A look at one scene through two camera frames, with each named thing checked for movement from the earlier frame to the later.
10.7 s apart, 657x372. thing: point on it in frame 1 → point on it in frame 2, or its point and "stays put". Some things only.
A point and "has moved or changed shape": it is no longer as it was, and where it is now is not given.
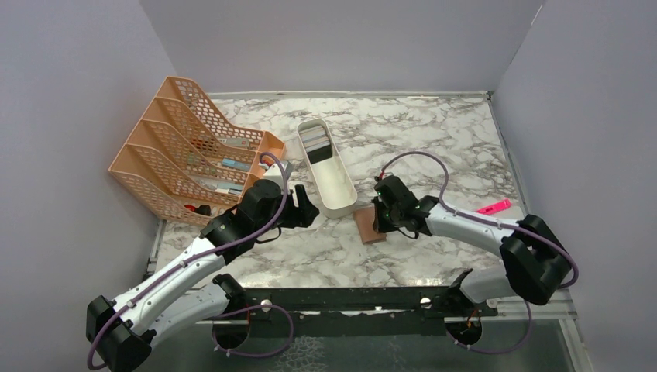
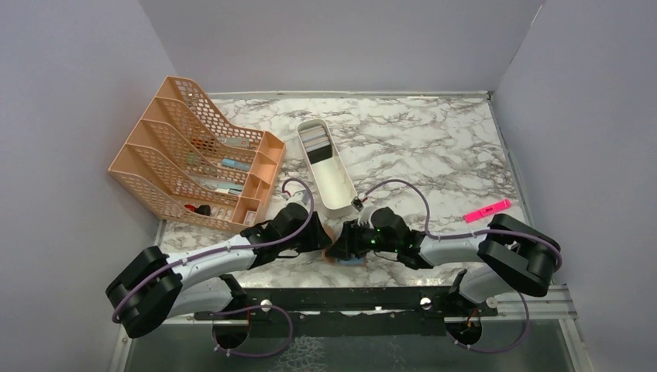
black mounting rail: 347,313 stays put
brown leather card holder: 364,218 has moved or changed shape
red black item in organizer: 204,209 stays put
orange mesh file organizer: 185,164 stays put
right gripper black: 380,225 → 349,242
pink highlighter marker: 495,207 stays put
